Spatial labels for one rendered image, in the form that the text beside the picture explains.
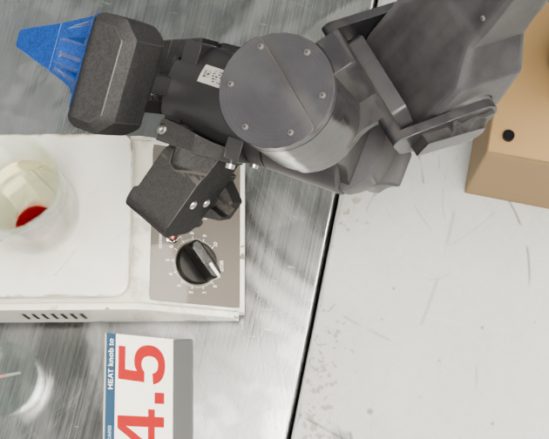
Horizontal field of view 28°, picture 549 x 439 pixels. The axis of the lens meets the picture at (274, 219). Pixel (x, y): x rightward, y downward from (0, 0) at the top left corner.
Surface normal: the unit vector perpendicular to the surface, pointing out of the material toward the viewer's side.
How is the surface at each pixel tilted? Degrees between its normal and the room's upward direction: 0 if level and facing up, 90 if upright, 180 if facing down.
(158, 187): 25
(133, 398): 40
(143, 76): 77
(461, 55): 57
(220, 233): 30
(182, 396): 0
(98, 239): 0
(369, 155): 18
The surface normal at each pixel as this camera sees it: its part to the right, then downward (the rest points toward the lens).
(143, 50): 0.88, 0.33
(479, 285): -0.01, -0.25
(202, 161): 0.07, 0.18
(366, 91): 0.47, 0.84
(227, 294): 0.49, -0.23
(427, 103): -0.76, 0.22
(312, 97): -0.30, -0.15
